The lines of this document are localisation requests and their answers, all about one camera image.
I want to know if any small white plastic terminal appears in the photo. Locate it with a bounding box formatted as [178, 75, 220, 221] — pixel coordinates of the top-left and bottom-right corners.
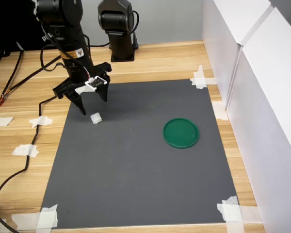
[90, 112, 103, 125]

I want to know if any round green lid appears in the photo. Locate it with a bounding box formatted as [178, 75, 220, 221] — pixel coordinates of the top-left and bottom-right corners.
[162, 117, 200, 150]

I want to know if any person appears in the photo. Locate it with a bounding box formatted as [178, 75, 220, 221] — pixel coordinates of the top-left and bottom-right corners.
[0, 0, 54, 53]

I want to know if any dark grey mat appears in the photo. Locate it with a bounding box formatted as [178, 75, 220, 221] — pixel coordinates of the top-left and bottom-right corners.
[39, 79, 241, 230]

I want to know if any white partition panel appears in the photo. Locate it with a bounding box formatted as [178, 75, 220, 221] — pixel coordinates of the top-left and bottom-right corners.
[200, 0, 274, 113]
[226, 6, 291, 233]

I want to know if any white partition joint profile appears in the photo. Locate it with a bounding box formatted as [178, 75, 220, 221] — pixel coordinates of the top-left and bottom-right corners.
[223, 4, 282, 114]

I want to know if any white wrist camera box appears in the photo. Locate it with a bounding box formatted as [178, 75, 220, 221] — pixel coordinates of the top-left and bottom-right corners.
[84, 75, 109, 92]

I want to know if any thin white camera cable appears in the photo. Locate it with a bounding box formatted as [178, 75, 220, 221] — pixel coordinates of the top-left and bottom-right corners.
[71, 57, 92, 80]

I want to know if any black cable with coloured wires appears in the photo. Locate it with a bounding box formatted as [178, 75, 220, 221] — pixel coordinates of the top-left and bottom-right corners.
[0, 42, 111, 111]

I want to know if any thin black cable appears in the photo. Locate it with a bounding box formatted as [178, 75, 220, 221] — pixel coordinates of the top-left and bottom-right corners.
[0, 50, 24, 100]

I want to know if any black cable by white block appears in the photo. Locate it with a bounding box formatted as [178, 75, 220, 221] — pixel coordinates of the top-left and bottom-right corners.
[0, 210, 19, 233]

